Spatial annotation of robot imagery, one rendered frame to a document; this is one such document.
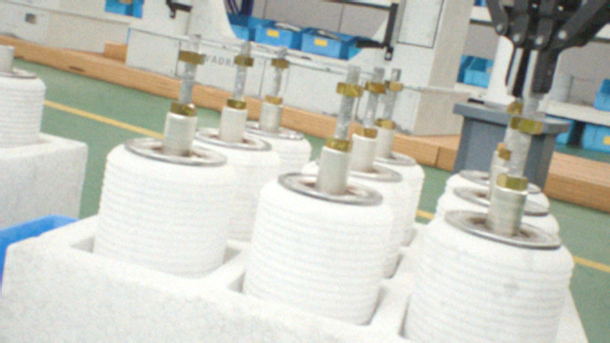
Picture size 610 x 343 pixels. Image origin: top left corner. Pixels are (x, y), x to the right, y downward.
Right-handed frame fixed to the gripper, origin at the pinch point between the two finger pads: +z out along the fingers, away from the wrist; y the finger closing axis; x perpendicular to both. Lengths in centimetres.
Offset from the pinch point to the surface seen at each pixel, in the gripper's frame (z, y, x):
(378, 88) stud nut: 3.3, 8.6, 7.5
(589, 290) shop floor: 36, 33, -80
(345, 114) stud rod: 4.9, 1.9, 16.8
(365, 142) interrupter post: 7.8, 8.5, 7.8
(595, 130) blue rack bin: 24, 230, -413
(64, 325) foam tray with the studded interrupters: 21.8, 9.1, 31.4
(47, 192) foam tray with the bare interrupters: 22, 45, 19
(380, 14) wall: -48, 679, -638
